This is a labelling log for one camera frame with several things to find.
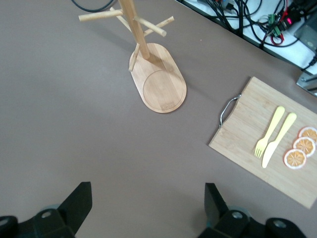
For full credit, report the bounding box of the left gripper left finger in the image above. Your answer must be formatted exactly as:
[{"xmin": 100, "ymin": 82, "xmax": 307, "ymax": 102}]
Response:
[{"xmin": 0, "ymin": 181, "xmax": 93, "ymax": 238}]

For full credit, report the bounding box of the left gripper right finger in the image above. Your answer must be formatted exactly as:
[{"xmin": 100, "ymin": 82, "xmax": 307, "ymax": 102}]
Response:
[{"xmin": 198, "ymin": 182, "xmax": 308, "ymax": 238}]

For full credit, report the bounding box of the orange slice toy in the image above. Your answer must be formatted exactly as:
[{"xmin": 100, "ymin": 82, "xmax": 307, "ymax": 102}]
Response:
[
  {"xmin": 293, "ymin": 136, "xmax": 317, "ymax": 158},
  {"xmin": 283, "ymin": 148, "xmax": 307, "ymax": 170},
  {"xmin": 298, "ymin": 125, "xmax": 317, "ymax": 143}
]

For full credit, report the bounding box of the bamboo cutting board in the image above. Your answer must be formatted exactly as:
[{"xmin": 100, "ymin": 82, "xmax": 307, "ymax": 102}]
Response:
[{"xmin": 208, "ymin": 76, "xmax": 317, "ymax": 209}]

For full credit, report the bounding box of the yellow plastic knife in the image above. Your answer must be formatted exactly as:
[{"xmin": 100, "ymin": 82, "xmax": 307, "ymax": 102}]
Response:
[{"xmin": 262, "ymin": 113, "xmax": 297, "ymax": 169}]

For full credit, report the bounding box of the yellow plastic fork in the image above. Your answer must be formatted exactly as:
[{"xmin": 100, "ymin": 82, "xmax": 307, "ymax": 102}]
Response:
[{"xmin": 254, "ymin": 106, "xmax": 285, "ymax": 159}]

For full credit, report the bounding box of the wooden mug tree stand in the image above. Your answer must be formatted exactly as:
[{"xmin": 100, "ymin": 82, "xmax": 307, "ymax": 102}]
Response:
[{"xmin": 78, "ymin": 0, "xmax": 187, "ymax": 114}]

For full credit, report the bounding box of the black module with red light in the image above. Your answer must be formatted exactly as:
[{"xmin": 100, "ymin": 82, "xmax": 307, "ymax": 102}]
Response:
[{"xmin": 282, "ymin": 14, "xmax": 295, "ymax": 27}]

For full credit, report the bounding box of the metal table edge bracket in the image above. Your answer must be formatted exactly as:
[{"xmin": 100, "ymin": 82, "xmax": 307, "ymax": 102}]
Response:
[{"xmin": 296, "ymin": 71, "xmax": 317, "ymax": 97}]

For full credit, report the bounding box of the black cable plug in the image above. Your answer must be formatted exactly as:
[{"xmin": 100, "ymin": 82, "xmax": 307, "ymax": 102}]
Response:
[{"xmin": 303, "ymin": 56, "xmax": 317, "ymax": 72}]

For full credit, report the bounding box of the thin black cable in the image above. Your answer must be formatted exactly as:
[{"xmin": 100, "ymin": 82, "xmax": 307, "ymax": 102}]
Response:
[{"xmin": 257, "ymin": 14, "xmax": 302, "ymax": 48}]

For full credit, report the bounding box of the red wire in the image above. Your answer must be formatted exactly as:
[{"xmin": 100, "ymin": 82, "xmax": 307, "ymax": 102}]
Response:
[{"xmin": 270, "ymin": 34, "xmax": 285, "ymax": 46}]

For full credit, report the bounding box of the thick black cable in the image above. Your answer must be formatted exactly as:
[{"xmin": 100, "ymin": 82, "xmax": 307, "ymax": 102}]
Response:
[{"xmin": 205, "ymin": 0, "xmax": 246, "ymax": 38}]

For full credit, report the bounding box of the black looped cable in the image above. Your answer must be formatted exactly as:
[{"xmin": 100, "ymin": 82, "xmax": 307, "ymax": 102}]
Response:
[{"xmin": 71, "ymin": 0, "xmax": 115, "ymax": 12}]

